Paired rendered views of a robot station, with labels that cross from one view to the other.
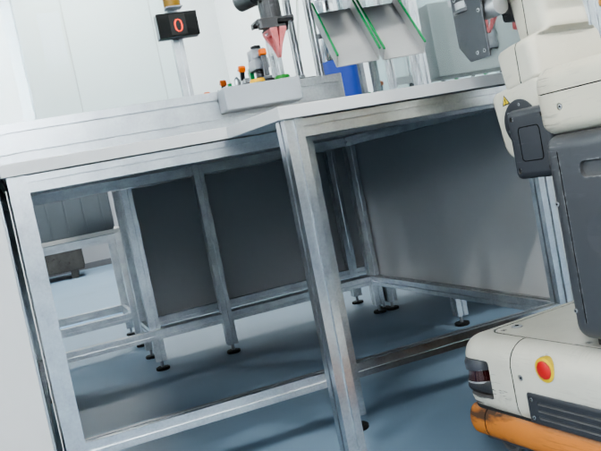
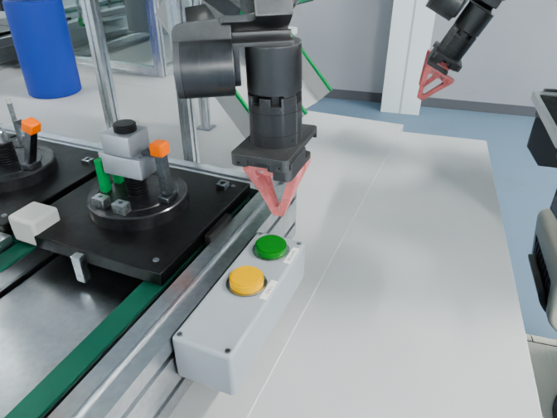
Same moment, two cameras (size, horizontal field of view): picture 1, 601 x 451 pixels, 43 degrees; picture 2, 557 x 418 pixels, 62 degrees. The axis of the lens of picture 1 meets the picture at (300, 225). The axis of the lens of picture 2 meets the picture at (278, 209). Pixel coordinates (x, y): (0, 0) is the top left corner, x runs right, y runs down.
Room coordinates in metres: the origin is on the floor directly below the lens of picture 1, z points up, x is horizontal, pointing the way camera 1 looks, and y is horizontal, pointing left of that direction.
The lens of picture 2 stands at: (1.72, 0.32, 1.32)
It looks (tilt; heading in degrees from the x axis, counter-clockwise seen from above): 32 degrees down; 312
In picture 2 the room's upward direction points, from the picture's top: straight up
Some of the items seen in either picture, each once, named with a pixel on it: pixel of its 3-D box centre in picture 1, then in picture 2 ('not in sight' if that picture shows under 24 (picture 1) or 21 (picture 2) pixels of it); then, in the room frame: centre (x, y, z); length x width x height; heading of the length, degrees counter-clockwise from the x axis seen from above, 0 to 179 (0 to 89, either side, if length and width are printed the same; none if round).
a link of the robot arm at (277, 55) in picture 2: not in sight; (268, 65); (2.05, -0.03, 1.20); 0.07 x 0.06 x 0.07; 48
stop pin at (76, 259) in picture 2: not in sight; (80, 267); (2.22, 0.15, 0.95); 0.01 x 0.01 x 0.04; 19
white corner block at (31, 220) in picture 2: not in sight; (36, 223); (2.32, 0.15, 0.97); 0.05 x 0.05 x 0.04; 19
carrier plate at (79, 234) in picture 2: not in sight; (140, 209); (2.26, 0.03, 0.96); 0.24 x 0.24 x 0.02; 19
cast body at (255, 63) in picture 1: (256, 58); (122, 146); (2.27, 0.03, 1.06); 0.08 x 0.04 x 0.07; 20
